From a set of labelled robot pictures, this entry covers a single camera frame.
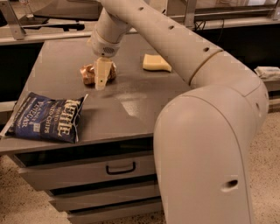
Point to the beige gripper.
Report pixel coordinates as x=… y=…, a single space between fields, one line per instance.
x=105 y=47

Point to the black office chair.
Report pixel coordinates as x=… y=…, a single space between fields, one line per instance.
x=65 y=14

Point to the grey drawer cabinet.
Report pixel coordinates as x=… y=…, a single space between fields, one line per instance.
x=115 y=128

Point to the orange soda can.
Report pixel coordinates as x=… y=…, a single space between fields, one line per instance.
x=87 y=73

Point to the black drawer handle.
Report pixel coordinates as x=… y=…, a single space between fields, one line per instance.
x=119 y=170

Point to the yellow sponge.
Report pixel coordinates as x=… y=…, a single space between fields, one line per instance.
x=155 y=63

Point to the blue kettle chips bag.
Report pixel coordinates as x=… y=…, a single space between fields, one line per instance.
x=42 y=118

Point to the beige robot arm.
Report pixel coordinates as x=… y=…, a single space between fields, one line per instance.
x=201 y=137

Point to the white crumpled packet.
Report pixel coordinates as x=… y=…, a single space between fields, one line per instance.
x=268 y=72

